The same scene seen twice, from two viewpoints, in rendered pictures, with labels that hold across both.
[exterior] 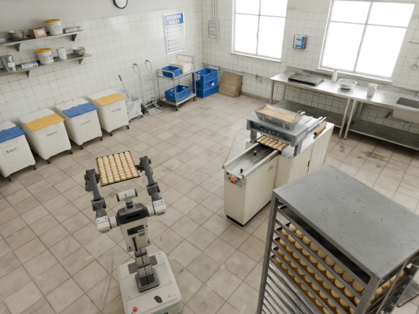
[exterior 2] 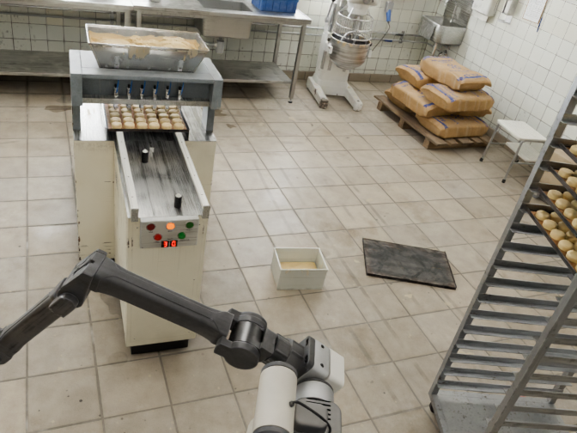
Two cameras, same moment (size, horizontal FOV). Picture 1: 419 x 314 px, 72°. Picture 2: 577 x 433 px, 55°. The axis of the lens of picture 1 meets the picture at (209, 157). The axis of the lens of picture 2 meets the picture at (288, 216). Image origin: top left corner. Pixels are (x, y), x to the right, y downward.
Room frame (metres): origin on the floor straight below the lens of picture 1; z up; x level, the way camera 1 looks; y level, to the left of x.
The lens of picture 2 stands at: (1.58, 1.29, 2.16)
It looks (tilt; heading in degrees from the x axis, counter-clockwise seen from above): 33 degrees down; 291
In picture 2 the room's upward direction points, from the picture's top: 12 degrees clockwise
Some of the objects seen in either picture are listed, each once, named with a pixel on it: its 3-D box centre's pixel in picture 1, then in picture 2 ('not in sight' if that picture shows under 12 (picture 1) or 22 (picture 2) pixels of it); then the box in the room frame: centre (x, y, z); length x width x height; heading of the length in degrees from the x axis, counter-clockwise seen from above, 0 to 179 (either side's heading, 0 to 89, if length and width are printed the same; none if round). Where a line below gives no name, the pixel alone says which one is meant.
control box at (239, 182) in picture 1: (234, 178); (169, 231); (2.70, -0.28, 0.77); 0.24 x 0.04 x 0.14; 46
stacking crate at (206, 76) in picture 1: (204, 75); not in sight; (7.50, 0.07, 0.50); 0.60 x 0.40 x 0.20; 141
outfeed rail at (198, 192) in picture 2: (288, 142); (168, 112); (3.31, -1.07, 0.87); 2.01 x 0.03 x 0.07; 136
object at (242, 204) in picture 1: (250, 185); (154, 241); (2.96, -0.53, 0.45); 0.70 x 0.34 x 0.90; 136
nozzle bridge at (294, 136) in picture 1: (275, 134); (145, 96); (3.33, -0.88, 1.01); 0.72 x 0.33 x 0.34; 46
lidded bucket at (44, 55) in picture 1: (45, 56); not in sight; (5.06, 2.76, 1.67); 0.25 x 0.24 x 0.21; 138
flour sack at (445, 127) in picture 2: not in sight; (453, 123); (2.17, -4.36, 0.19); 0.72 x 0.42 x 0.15; 53
